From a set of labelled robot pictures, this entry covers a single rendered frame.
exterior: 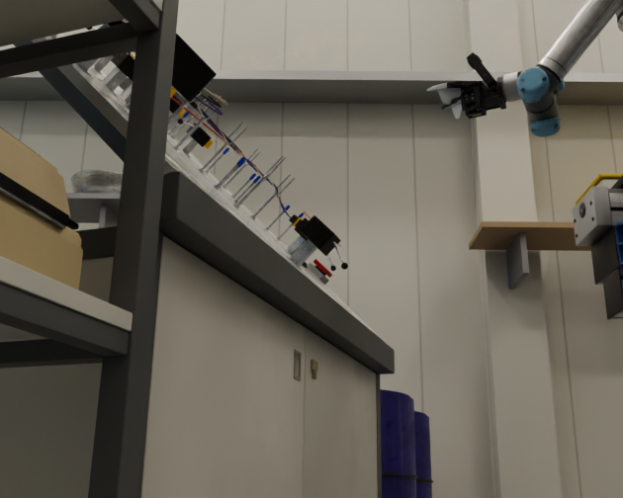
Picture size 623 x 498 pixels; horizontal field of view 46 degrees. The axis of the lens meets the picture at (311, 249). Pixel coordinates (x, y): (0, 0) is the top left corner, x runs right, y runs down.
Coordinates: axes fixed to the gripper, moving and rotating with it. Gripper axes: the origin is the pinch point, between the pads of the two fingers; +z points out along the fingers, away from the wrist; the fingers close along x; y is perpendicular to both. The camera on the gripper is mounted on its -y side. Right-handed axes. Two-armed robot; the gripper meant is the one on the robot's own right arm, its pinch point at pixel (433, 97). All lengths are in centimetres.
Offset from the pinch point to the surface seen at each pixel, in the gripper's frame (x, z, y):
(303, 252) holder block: -66, 11, 55
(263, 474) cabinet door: -89, 9, 95
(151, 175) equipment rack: -131, -2, 58
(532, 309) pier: 212, 13, 40
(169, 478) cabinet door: -118, 5, 93
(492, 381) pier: 198, 35, 77
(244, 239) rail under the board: -103, 3, 60
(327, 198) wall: 189, 119, -35
